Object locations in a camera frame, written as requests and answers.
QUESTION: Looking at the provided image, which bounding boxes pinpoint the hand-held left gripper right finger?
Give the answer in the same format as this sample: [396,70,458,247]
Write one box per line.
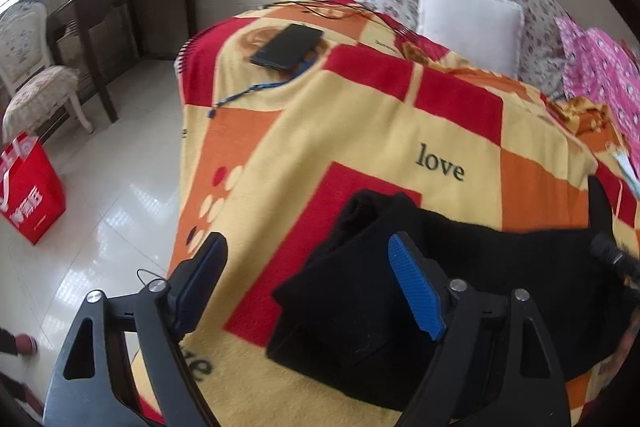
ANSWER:
[389,233,571,427]

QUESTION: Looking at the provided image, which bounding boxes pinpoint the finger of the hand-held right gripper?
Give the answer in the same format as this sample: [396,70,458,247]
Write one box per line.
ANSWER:
[588,229,640,283]

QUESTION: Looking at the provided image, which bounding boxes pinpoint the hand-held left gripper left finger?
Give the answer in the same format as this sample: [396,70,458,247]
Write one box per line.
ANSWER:
[44,232,229,427]

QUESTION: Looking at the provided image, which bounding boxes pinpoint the black pants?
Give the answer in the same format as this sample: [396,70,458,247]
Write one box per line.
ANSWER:
[266,190,640,413]

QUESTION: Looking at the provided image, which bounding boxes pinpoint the blue face mask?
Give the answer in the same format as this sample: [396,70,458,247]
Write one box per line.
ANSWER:
[605,142,640,195]

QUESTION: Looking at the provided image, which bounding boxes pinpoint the printed checkered blanket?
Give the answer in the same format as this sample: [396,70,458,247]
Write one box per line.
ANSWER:
[135,0,640,427]

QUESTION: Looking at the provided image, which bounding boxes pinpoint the red shopping bag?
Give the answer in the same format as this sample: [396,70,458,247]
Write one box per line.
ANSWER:
[0,132,67,246]

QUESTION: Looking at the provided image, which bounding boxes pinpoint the pink penguin print garment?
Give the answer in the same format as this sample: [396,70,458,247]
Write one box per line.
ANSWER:
[555,14,640,143]

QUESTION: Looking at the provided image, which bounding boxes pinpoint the black phone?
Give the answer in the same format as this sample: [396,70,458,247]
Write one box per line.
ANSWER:
[249,23,325,72]

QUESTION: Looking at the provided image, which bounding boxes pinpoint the white floral chair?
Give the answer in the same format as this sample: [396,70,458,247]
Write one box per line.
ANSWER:
[0,1,95,143]

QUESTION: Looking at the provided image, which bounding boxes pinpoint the white pillow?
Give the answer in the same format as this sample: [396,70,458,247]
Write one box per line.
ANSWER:
[415,0,526,78]

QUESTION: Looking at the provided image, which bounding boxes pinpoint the blue lanyard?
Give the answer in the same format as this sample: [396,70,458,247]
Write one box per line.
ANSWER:
[209,52,321,118]

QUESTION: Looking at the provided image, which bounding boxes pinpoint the black cable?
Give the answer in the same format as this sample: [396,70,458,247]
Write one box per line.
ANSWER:
[257,0,421,43]

